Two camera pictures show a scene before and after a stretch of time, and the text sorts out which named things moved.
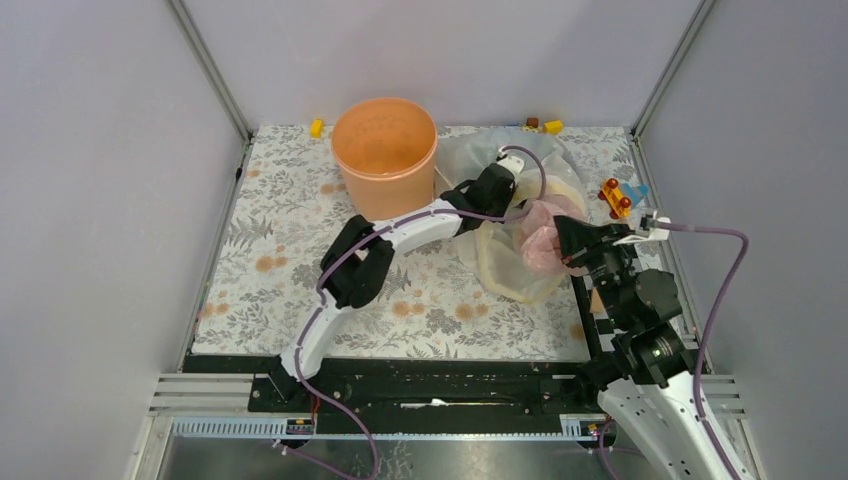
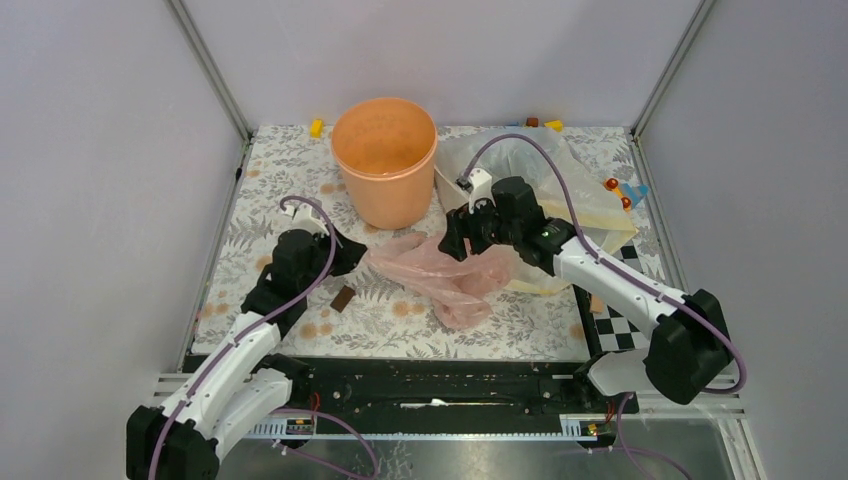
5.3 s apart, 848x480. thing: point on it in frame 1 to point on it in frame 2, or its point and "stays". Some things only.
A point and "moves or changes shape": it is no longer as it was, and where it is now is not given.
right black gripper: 577,236 to 461,224
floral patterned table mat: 268,275 stays
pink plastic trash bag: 540,243 moves or changes shape
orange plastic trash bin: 386,149 stays
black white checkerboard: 597,330 stays
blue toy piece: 636,193 stays
